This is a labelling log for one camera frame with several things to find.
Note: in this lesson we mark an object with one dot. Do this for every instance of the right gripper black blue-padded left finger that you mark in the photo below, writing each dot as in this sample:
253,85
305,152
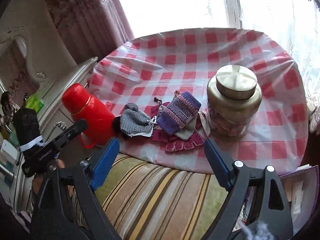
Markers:
76,213

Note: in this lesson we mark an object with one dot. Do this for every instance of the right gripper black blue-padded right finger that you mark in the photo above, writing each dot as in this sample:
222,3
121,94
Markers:
237,179

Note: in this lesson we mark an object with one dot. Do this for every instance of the person's left hand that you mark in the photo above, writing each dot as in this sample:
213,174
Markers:
44,185

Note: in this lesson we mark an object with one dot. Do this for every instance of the purple white storage box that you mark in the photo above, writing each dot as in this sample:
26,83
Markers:
300,194

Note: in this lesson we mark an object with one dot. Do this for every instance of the red thermos flask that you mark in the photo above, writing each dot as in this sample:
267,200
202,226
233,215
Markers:
82,105

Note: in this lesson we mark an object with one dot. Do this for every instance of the striped beige green cushion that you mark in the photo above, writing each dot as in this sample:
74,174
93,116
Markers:
147,201

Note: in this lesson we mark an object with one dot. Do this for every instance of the cream ornate cabinet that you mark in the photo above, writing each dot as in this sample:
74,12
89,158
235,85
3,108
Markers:
35,72

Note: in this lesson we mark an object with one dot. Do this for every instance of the grey checkered fabric pouch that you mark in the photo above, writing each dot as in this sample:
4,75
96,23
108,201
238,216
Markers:
134,122

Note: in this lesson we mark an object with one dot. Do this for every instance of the white fruit-print cloth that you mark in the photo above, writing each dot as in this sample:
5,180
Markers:
200,123

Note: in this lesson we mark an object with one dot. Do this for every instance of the magenta knit gloves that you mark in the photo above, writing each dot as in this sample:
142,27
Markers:
175,144

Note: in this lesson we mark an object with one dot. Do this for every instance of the glass jar with gold lid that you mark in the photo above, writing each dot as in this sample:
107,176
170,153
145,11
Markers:
234,96

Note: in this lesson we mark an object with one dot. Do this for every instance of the purple striped knit pouch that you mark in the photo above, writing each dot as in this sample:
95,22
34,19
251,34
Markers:
178,113

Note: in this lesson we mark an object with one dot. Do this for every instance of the red white checkered tablecloth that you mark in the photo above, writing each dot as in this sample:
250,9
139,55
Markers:
156,66

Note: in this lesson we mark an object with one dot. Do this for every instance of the pink curtain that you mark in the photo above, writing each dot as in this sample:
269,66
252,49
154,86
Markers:
90,28

